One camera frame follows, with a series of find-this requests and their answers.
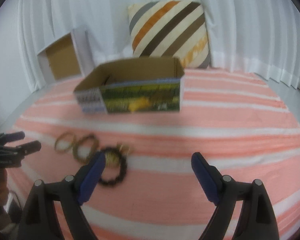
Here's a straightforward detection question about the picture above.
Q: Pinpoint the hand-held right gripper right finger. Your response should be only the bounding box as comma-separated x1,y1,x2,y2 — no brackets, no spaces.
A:
191,152,280,240

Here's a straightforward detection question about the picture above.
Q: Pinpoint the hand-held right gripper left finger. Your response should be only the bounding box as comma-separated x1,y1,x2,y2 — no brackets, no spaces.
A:
17,152,107,240

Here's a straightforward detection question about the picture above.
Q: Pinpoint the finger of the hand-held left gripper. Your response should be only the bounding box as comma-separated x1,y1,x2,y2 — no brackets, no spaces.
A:
0,131,25,145
4,141,42,157

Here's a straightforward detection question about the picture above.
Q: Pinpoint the dark brown bead bracelet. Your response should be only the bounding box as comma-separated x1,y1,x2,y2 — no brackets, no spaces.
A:
96,148,128,187

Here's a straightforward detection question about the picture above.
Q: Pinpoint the printed cardboard box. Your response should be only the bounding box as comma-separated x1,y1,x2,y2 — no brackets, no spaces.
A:
74,57,185,114

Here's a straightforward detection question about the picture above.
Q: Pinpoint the person's left hand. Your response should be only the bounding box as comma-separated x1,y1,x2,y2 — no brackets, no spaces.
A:
0,169,10,202

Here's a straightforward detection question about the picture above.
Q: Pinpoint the small gold ornament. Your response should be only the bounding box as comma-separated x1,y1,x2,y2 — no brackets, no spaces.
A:
116,142,133,155

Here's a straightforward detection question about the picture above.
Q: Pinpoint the pink striped blanket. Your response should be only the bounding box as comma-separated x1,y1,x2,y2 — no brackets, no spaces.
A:
5,67,300,240

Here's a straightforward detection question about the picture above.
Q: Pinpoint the white cardboard box lid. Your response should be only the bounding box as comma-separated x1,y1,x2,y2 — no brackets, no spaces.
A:
37,29,94,82

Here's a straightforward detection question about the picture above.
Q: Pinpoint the striped pillow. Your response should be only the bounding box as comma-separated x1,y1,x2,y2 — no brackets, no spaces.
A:
127,0,212,68

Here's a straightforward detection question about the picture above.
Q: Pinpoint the white curtain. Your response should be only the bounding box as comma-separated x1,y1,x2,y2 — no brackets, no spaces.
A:
15,0,300,93

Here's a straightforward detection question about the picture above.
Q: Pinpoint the tan thin bead bracelet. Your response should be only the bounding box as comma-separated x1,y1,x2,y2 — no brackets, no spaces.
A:
54,133,75,153

